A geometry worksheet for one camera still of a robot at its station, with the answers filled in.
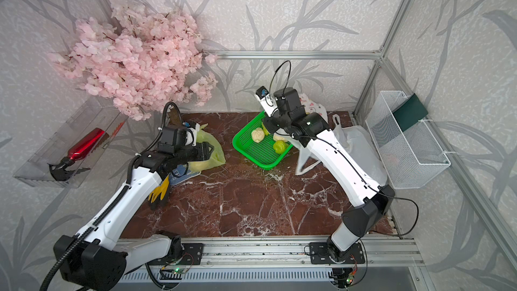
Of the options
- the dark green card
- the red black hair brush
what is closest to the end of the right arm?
the dark green card

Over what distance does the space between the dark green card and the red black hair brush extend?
40.4 inches

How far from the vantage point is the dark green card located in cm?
70

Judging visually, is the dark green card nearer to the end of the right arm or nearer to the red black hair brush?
the end of the right arm

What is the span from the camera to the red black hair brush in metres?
0.60
